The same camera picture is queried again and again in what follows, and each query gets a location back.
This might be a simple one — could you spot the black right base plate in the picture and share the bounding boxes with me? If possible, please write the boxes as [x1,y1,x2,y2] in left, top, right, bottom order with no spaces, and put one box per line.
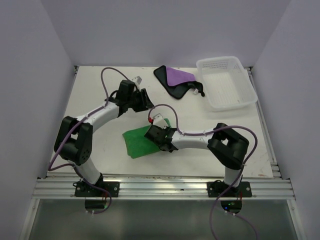
[206,180,253,198]

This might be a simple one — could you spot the aluminium mounting rail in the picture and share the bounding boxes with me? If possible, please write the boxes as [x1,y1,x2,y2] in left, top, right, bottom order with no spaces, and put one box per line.
[32,174,295,200]

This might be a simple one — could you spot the white plastic basket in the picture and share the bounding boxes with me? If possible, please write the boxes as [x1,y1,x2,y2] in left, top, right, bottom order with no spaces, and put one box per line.
[196,56,258,112]

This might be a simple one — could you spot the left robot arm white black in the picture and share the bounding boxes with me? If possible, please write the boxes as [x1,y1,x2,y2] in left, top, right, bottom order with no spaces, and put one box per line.
[48,80,154,197]

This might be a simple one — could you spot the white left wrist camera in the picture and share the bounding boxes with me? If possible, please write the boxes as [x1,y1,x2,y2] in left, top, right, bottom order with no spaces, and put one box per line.
[131,76,142,89]

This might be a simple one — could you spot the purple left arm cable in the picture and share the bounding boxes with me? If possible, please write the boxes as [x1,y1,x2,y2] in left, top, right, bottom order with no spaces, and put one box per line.
[47,66,137,213]

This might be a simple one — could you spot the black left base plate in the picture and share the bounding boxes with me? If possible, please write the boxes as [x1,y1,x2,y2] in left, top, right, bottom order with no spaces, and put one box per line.
[72,181,120,198]

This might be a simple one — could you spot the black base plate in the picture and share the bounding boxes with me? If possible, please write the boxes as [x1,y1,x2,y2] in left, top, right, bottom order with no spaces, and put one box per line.
[72,181,120,198]
[206,180,253,198]

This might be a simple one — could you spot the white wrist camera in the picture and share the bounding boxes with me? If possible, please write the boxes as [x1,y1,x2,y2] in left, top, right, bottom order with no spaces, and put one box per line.
[152,113,170,129]
[131,76,142,89]

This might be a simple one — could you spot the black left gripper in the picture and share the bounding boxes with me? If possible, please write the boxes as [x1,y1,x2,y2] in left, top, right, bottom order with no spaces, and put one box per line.
[127,88,155,113]

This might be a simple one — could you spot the black and purple towel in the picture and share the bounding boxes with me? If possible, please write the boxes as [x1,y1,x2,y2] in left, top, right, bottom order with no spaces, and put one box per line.
[153,65,205,100]

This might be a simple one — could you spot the green microfiber towel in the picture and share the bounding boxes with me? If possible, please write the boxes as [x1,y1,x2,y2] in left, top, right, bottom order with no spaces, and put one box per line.
[122,126,160,159]

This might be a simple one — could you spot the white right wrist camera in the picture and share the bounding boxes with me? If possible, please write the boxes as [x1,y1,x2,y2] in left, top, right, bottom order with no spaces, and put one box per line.
[152,113,170,129]

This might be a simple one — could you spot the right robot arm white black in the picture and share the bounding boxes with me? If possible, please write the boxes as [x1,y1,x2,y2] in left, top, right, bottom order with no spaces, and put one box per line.
[144,123,249,197]

